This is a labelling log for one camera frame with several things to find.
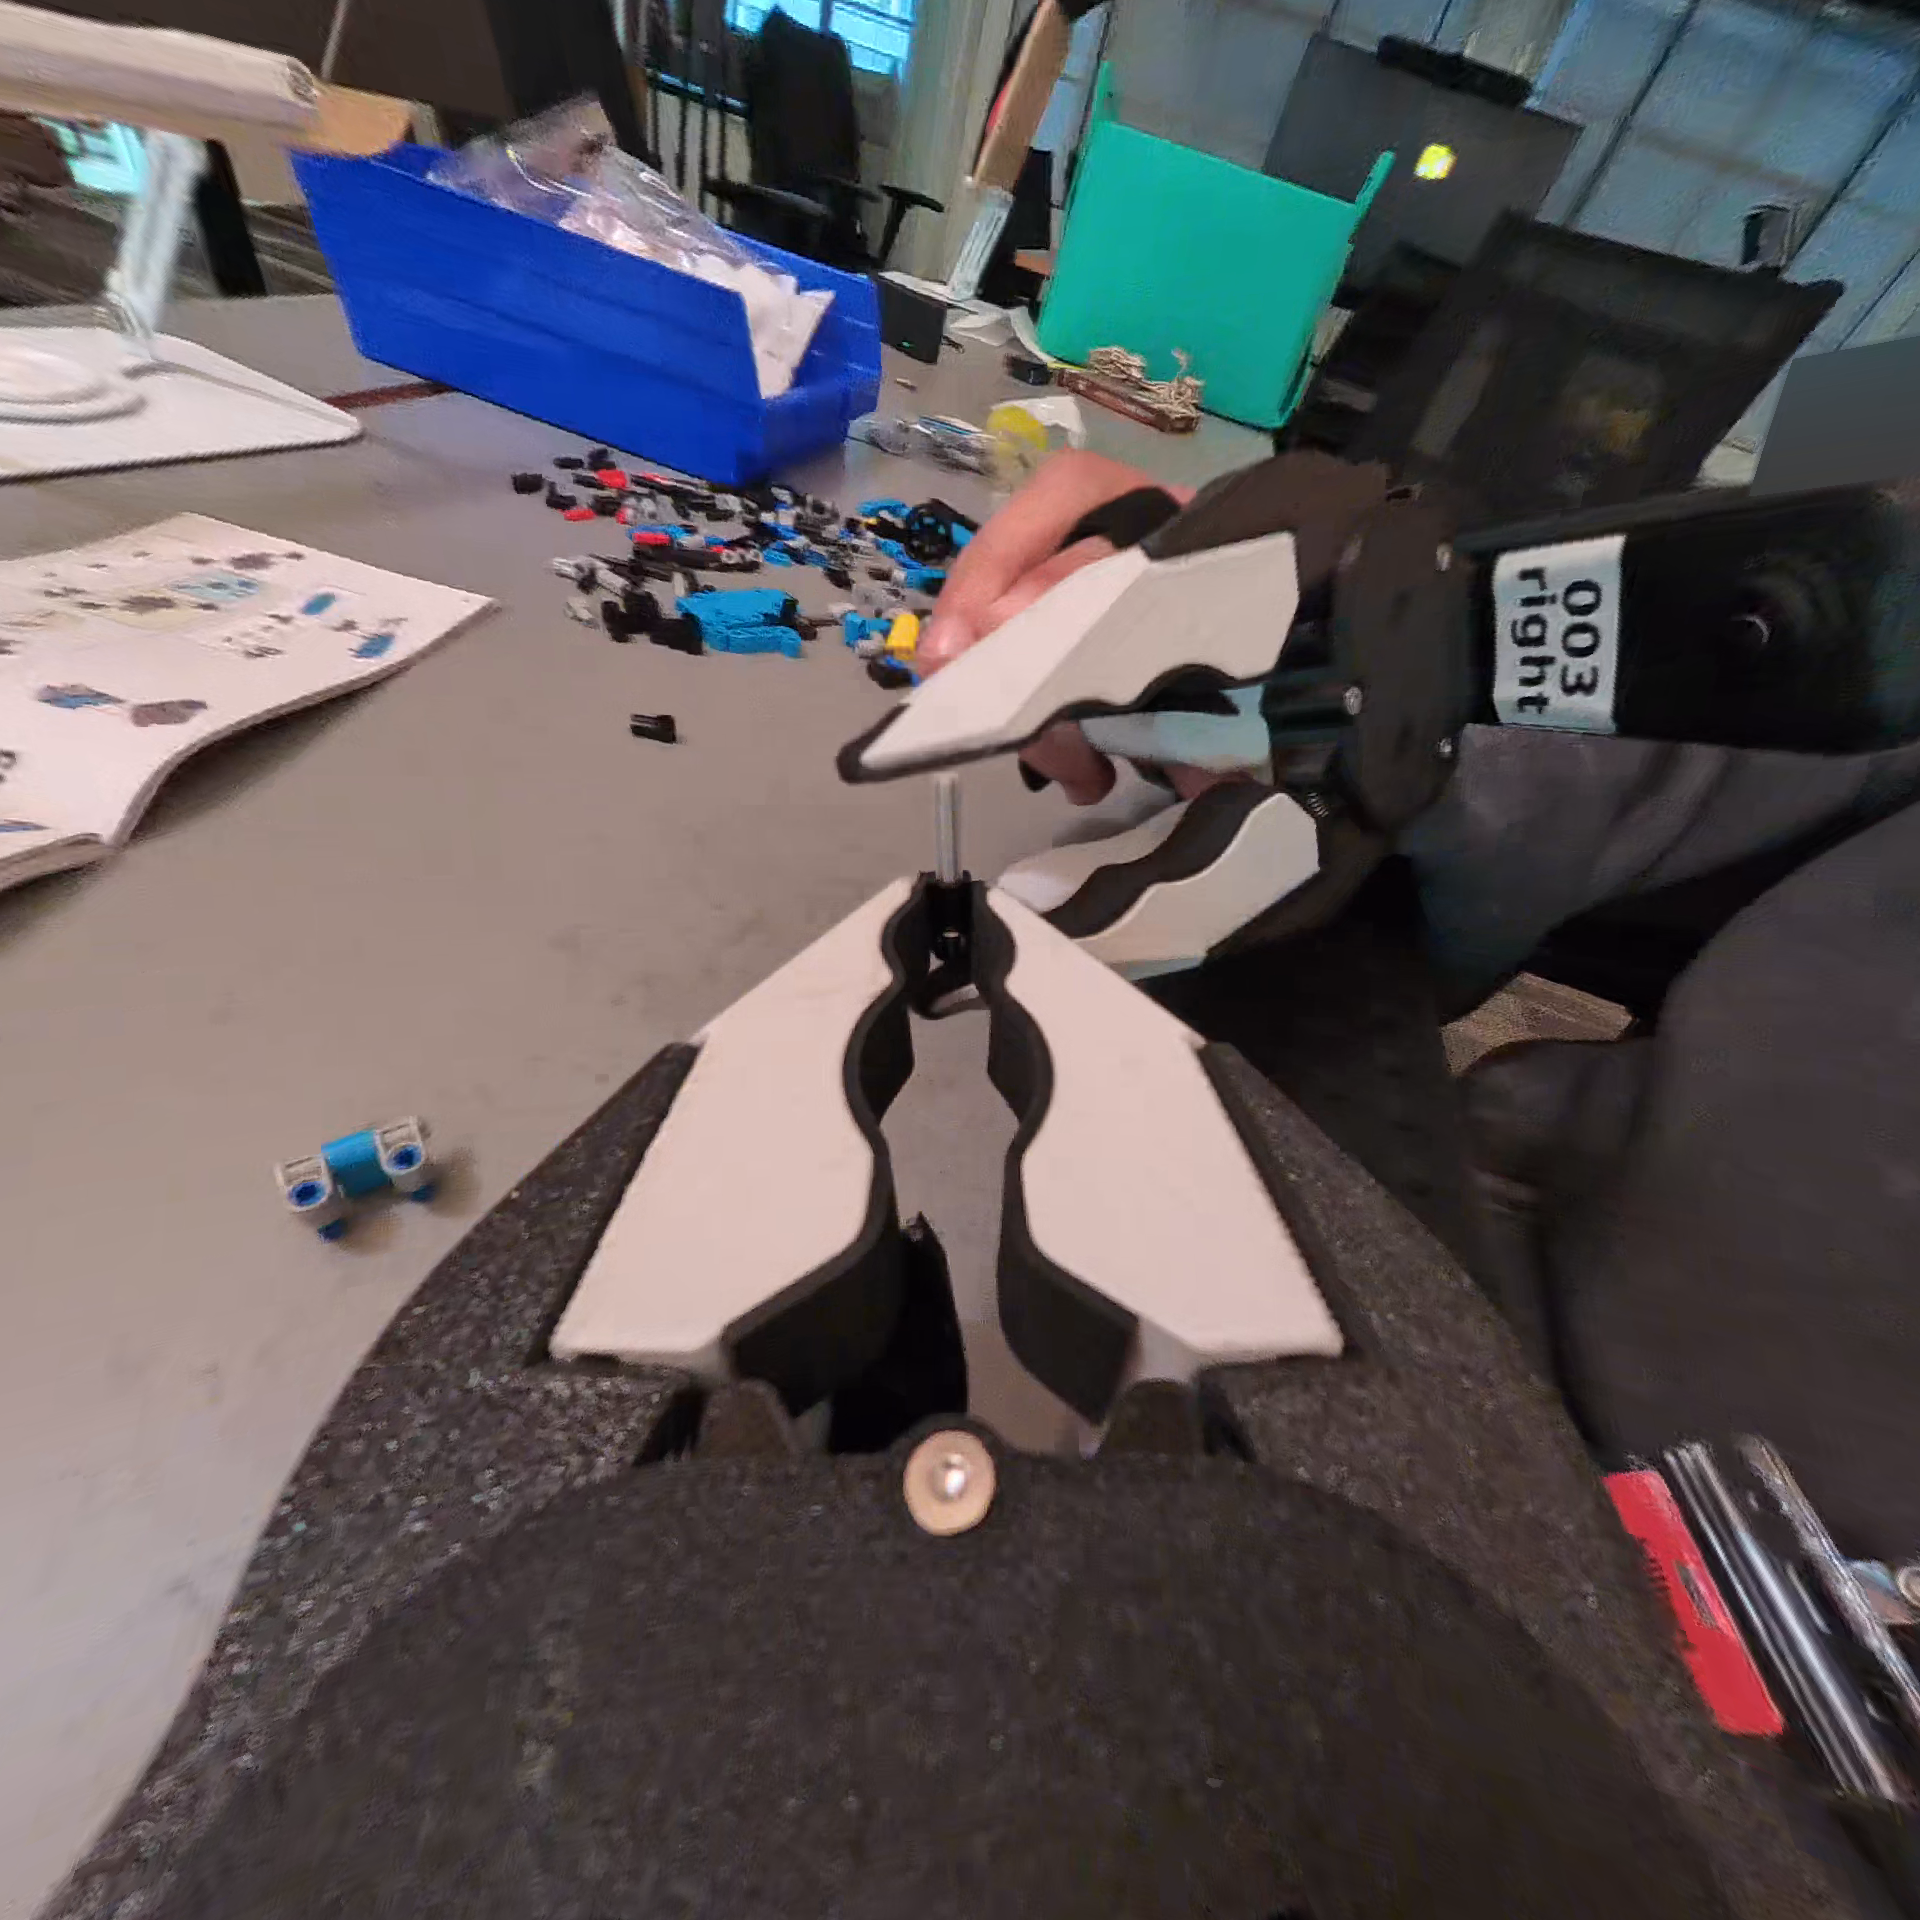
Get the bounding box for large window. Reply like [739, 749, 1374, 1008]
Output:
[724, 0, 921, 79]

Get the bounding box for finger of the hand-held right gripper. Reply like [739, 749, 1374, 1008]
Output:
[833, 530, 1303, 789]
[993, 779, 1325, 984]

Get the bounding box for blue storage bin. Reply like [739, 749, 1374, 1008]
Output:
[287, 143, 884, 489]

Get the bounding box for teal plastic object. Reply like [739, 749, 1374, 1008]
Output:
[1035, 59, 1396, 433]

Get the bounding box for person's right forearm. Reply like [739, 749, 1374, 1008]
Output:
[1401, 727, 1920, 1039]

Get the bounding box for black monitor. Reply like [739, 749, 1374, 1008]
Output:
[1260, 33, 1587, 289]

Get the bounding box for black partition panel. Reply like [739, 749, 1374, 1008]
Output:
[299, 0, 662, 161]

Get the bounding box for small clear parts bag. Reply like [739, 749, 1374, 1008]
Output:
[847, 409, 999, 472]

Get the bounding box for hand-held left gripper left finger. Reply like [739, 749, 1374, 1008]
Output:
[547, 874, 921, 1416]

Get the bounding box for grey desk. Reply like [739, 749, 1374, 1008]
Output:
[0, 293, 1291, 1920]

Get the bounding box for clear plastic packaging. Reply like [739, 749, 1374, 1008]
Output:
[422, 97, 837, 401]

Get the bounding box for blue panel piece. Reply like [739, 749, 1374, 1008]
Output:
[675, 587, 807, 658]

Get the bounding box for dark perforated panel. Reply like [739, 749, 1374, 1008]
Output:
[1184, 884, 1479, 1248]

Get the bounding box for instruction booklet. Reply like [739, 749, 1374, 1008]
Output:
[0, 512, 495, 896]

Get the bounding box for white laptop stand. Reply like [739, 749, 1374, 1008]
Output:
[0, 0, 365, 485]

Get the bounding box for black office chair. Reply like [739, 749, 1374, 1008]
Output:
[703, 8, 945, 275]

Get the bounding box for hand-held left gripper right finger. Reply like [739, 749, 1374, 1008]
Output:
[971, 883, 1344, 1423]

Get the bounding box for brown wooden model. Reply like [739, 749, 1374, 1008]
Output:
[1076, 346, 1207, 437]

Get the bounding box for pile of building pieces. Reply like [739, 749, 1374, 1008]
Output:
[510, 442, 1052, 696]

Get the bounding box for person's right hand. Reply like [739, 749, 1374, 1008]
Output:
[913, 450, 1278, 811]

